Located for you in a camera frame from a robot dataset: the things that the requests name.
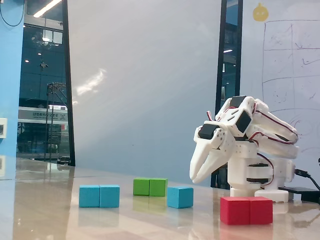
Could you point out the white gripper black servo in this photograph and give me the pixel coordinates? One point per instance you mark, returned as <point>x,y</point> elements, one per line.
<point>205,147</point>

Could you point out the small blue cube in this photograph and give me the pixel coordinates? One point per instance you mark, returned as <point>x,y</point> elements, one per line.
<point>180,198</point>

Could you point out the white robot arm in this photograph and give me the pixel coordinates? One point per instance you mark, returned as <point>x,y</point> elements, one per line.
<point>240,170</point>

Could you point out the long green block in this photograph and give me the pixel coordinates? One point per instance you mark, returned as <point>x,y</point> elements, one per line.
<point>150,187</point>

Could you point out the long red block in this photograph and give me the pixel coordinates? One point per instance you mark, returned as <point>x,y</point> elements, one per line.
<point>246,211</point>

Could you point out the long blue block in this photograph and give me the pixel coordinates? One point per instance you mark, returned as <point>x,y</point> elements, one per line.
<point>99,196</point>

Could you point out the flat black box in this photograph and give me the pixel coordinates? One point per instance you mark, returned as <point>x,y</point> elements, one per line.
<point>300,192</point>

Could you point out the whiteboard with marker drawings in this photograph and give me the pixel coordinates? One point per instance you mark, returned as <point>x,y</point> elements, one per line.
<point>287,62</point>

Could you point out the yellow round sticker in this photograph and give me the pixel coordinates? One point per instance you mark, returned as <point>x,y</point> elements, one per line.
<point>260,13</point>

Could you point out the black window frame post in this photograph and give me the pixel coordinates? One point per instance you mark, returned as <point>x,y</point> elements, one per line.
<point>69,100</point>

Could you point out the white wall switch panel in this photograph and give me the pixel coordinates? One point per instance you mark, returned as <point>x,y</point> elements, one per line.
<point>3,127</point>

